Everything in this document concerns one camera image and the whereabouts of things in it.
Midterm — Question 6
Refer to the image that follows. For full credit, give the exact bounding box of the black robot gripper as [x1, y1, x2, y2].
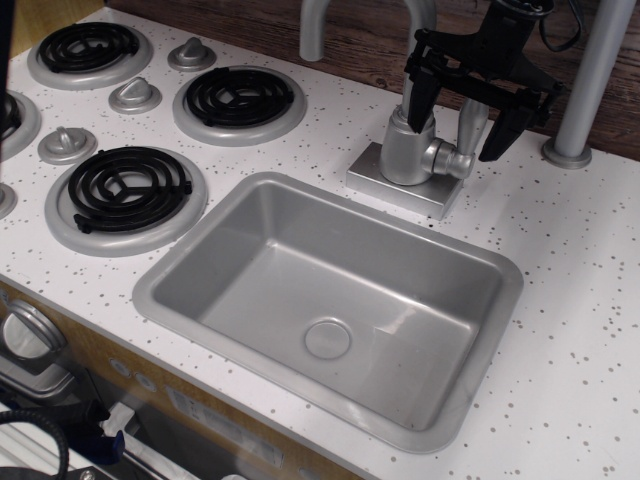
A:
[405, 14, 566, 161]

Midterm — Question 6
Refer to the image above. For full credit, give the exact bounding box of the silver faucet lever handle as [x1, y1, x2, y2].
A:
[426, 98, 489, 180]

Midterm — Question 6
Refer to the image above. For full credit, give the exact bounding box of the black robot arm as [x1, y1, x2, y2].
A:
[405, 1, 565, 162]

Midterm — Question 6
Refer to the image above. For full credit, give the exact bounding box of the silver toy faucet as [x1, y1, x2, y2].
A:
[299, 0, 463, 220]

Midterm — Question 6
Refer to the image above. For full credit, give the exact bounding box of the grey support pole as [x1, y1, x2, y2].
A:
[542, 1, 635, 170]

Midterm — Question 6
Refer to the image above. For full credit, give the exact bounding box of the grey plastic sink basin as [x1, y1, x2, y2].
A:
[132, 173, 524, 454]

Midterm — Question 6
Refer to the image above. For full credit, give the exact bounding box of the back right stove burner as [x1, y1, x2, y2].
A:
[172, 66, 307, 147]

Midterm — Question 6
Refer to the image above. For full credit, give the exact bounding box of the stove burner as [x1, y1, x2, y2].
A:
[1, 90, 41, 161]
[172, 66, 307, 147]
[27, 22, 153, 91]
[45, 146, 208, 258]

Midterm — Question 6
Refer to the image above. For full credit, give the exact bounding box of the silver stove knob rear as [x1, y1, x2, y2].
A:
[167, 37, 217, 72]

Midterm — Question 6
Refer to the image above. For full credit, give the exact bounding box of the silver stove knob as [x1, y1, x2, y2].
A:
[37, 127, 97, 165]
[108, 77, 162, 115]
[167, 37, 217, 72]

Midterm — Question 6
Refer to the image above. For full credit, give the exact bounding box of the silver stove knob middle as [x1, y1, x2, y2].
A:
[108, 77, 162, 115]

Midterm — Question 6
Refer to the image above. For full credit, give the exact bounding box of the front right stove burner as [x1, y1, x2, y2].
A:
[45, 146, 208, 258]

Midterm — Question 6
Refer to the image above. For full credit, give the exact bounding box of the back left stove burner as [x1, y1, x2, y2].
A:
[27, 22, 153, 91]

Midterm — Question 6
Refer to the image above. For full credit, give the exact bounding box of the silver stove knob front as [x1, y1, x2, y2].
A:
[37, 127, 97, 165]

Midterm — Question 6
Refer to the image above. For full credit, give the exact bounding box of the front left stove burner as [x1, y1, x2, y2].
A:
[1, 90, 41, 161]

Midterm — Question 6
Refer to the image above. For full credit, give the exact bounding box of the silver stove knob edge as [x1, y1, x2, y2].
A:
[0, 183, 17, 219]

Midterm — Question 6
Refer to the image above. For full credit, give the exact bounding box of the blue clamp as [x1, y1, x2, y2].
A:
[94, 430, 126, 465]

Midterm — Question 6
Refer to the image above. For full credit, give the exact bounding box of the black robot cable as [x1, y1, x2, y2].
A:
[537, 0, 594, 52]

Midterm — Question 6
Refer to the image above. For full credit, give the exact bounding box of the dark blurry foreground post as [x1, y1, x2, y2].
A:
[0, 0, 21, 146]

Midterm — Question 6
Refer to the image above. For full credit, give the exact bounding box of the black coiled cable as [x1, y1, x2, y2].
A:
[0, 407, 71, 474]

